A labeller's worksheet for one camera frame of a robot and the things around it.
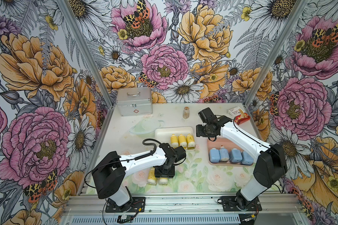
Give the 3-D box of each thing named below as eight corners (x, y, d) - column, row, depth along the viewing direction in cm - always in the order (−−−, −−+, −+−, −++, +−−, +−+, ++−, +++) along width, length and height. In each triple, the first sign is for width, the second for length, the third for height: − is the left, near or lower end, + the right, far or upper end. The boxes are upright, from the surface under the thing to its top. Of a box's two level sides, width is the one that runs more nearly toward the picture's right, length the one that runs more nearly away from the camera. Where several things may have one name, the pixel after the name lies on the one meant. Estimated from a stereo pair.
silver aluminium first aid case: (119, 116, 116) (112, 102, 104) (124, 101, 128) (118, 86, 116) (151, 116, 116) (149, 102, 104) (153, 101, 128) (151, 86, 116)
